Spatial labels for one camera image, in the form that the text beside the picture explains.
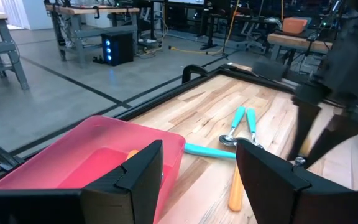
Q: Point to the black clamp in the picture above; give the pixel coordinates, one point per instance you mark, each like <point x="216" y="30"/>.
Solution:
<point x="194" y="69"/>
<point x="2" y="157"/>

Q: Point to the orange plastic bin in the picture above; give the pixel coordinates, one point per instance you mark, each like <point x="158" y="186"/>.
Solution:
<point x="294" y="25"/>

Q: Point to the pink plastic bin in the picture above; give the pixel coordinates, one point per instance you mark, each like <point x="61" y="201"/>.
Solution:
<point x="73" y="149"/>

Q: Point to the wooden workbench grey legs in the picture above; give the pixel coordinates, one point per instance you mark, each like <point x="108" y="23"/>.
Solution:
<point x="104" y="10"/>

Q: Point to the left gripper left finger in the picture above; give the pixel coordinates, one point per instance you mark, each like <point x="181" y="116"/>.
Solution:
<point x="129" y="199"/>

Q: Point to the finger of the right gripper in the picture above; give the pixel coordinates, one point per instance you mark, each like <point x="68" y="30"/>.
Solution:
<point x="334" y="133"/>
<point x="306" y="118"/>

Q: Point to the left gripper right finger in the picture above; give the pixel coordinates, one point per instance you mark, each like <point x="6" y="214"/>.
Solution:
<point x="275" y="199"/>

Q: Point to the black tower with blue lights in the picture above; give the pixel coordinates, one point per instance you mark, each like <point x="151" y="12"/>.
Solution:
<point x="120" y="49"/>

